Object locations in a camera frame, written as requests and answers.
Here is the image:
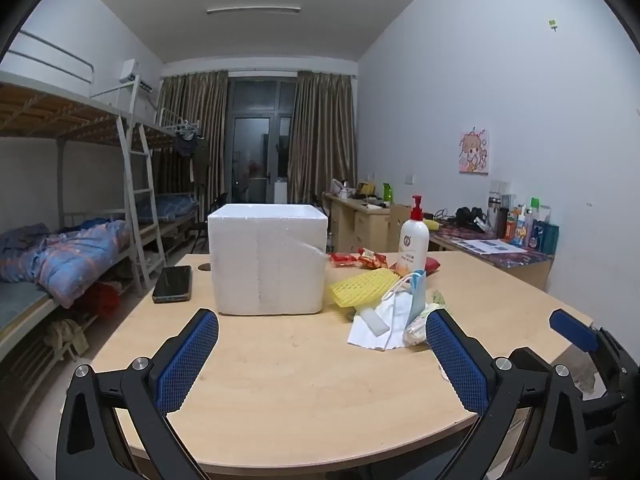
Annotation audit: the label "white bunk ladder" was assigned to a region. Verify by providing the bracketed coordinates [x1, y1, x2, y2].
[116, 80, 166, 291]

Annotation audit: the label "black folding chair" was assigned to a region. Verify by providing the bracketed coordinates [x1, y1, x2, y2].
[190, 192, 228, 253]

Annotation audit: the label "large metal bunk bed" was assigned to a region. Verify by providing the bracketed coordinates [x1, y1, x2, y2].
[0, 30, 166, 361]

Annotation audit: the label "red bag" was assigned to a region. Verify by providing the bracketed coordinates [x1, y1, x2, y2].
[80, 282, 121, 316]

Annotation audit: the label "glass balcony door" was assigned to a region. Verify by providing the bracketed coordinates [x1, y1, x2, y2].
[226, 77, 297, 206]

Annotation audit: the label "orange red snack packet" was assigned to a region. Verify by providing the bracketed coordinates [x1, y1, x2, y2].
[357, 248, 389, 271]

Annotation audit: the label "white foam box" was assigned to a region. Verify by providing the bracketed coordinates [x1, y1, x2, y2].
[207, 203, 329, 317]

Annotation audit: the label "beige cloth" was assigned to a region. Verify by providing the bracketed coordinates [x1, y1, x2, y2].
[44, 319, 90, 358]

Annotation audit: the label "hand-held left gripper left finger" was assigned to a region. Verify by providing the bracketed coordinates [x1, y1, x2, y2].
[56, 308, 221, 480]

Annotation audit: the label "white air conditioner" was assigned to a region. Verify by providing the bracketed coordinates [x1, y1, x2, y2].
[119, 59, 153, 92]

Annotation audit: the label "green pink tissue packet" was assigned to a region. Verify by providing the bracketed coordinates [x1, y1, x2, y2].
[404, 290, 448, 348]

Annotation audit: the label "blue checked bedding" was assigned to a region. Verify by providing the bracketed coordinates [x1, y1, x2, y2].
[135, 195, 198, 223]

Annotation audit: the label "white pump lotion bottle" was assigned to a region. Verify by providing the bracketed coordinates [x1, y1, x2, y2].
[398, 195, 430, 276]

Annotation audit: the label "ceiling tube light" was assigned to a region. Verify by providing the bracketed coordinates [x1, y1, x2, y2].
[206, 6, 302, 16]

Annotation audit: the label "small metal bunk bed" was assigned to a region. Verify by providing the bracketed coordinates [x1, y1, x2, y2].
[150, 107, 201, 241]

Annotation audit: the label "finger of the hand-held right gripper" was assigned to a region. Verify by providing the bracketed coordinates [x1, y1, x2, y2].
[549, 310, 631, 396]

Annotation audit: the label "blue face mask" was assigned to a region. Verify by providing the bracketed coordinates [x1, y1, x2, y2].
[385, 270, 427, 328]

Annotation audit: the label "brown curtain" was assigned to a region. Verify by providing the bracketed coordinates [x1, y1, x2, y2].
[159, 71, 229, 201]
[289, 71, 357, 206]

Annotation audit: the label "light wooden desk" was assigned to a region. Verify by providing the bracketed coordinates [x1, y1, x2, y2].
[324, 192, 416, 253]

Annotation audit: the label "black headphones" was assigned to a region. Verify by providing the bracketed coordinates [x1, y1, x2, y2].
[455, 206, 488, 231]

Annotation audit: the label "yellow foam net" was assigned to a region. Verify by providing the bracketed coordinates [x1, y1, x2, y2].
[328, 268, 403, 308]

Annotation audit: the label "cartoon wall poster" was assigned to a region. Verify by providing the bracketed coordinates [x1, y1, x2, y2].
[459, 128, 491, 176]

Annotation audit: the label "white foam stick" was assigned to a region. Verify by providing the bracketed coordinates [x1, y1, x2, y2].
[356, 305, 390, 336]

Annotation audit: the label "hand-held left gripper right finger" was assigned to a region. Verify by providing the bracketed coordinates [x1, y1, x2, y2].
[425, 308, 591, 480]

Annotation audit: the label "blue patterned quilt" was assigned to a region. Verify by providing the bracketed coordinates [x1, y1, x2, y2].
[0, 220, 133, 308]

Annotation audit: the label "desk with patterned cover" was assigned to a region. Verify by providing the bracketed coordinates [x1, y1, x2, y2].
[427, 222, 556, 291]

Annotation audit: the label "row of toiletry bottles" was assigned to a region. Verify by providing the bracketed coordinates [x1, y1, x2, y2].
[487, 190, 561, 256]

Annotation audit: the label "black smartphone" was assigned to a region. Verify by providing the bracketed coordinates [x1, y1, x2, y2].
[152, 265, 193, 304]

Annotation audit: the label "printed paper sheets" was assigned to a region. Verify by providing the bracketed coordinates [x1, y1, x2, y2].
[452, 239, 528, 256]

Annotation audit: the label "hanging dark clothes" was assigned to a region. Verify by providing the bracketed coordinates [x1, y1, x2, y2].
[174, 135, 211, 186]

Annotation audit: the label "wooden chair with smiley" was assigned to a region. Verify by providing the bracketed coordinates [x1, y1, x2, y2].
[389, 204, 413, 253]

